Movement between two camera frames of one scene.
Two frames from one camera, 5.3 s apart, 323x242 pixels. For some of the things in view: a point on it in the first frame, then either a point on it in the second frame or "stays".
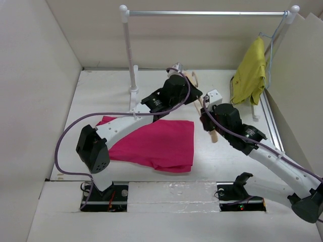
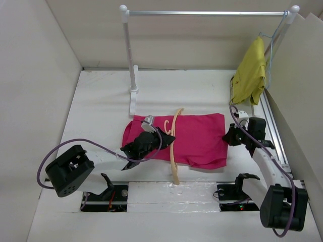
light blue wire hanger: (272, 39) stays
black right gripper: (204, 118) -> (229, 136)
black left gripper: (194, 94) -> (166, 139)
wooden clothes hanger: (199, 104) -> (173, 167)
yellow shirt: (249, 78) stays
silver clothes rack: (291, 14) stays
